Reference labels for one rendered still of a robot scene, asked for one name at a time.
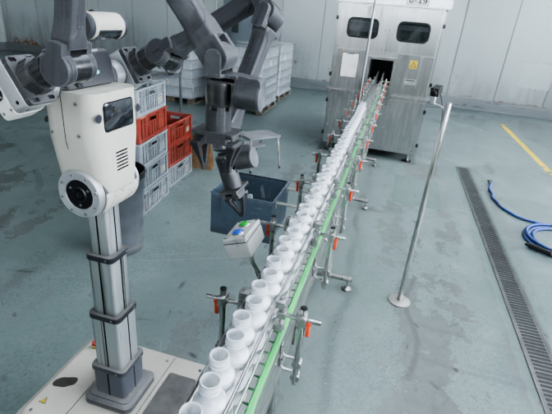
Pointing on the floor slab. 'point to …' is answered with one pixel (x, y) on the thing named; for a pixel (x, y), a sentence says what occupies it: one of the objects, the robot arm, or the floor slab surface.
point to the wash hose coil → (529, 229)
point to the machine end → (388, 66)
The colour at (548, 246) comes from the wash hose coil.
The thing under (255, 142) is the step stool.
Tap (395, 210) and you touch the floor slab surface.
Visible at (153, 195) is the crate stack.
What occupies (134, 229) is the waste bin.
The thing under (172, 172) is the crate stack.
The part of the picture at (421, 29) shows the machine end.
